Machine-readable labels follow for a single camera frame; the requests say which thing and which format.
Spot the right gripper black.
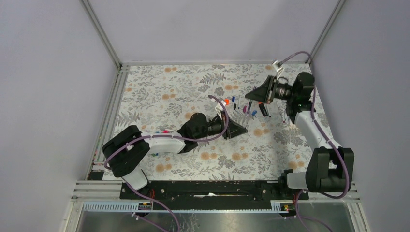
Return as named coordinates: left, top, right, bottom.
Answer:
left=245, top=76, right=297, bottom=105

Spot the white black marker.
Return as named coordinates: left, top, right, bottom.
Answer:
left=265, top=104, right=272, bottom=118

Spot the purple pen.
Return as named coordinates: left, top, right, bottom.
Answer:
left=246, top=100, right=252, bottom=115

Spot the black highlighter orange cap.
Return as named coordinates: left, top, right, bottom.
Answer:
left=258, top=102, right=269, bottom=117

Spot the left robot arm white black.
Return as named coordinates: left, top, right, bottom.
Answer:
left=102, top=113, right=248, bottom=199

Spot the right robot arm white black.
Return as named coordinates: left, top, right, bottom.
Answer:
left=245, top=72, right=354, bottom=199

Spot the floral patterned table mat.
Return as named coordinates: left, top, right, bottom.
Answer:
left=114, top=64, right=312, bottom=180

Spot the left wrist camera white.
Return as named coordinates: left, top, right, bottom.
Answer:
left=215, top=100, right=227, bottom=119

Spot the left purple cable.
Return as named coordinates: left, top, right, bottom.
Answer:
left=104, top=94, right=230, bottom=232

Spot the purple cable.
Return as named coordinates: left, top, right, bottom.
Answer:
left=278, top=51, right=351, bottom=232
left=104, top=94, right=230, bottom=232

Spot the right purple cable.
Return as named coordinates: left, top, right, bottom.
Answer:
left=278, top=51, right=351, bottom=232

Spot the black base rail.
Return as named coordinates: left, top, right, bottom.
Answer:
left=119, top=180, right=298, bottom=211

